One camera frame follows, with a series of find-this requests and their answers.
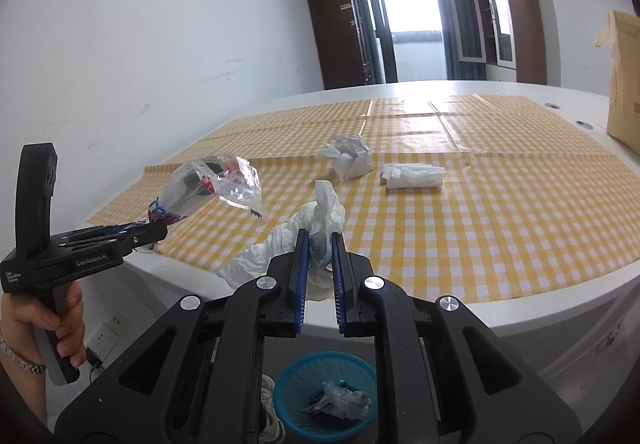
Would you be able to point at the white sneaker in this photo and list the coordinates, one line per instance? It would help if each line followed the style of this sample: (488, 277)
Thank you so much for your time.
(271, 428)

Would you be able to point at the balcony glass door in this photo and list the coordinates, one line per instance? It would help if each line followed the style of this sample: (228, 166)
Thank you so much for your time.
(404, 40)

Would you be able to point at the crumpled white paper ball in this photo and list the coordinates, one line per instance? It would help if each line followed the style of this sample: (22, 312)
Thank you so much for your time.
(350, 157)

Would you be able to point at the brown cardboard box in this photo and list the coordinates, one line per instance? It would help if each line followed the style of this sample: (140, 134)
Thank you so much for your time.
(623, 35)

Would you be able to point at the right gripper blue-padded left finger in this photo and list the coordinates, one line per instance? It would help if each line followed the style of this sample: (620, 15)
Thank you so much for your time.
(194, 376)

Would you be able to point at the white tissue plastic bag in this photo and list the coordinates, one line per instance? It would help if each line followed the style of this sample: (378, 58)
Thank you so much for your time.
(290, 243)

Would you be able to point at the blue plastic trash basket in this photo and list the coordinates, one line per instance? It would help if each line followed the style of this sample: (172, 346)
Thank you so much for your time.
(305, 377)

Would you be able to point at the silver wrist watch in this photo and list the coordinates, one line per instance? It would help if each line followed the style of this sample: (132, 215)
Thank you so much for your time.
(20, 362)

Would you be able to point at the person's left hand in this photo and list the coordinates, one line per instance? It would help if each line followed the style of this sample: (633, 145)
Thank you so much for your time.
(20, 313)

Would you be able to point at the dark brown wardrobe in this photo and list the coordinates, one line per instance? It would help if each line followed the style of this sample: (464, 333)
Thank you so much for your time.
(341, 44)

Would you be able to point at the clear plastic wrap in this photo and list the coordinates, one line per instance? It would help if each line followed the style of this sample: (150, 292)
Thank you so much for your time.
(340, 401)

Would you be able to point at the folded white tissue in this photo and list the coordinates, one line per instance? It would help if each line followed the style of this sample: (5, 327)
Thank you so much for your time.
(412, 176)

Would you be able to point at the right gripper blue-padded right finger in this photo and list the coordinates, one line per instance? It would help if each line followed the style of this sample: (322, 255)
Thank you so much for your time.
(443, 375)

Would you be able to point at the wooden cabinet with glass doors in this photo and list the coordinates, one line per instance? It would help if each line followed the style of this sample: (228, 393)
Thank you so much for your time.
(505, 37)

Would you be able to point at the yellow white checkered tablecloth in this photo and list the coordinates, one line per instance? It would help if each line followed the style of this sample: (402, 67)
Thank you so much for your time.
(482, 196)

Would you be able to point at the red snack wrapper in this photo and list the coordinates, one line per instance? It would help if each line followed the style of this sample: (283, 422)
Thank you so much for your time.
(232, 179)

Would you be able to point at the white wall power socket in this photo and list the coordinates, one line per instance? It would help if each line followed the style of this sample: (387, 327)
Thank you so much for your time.
(106, 337)

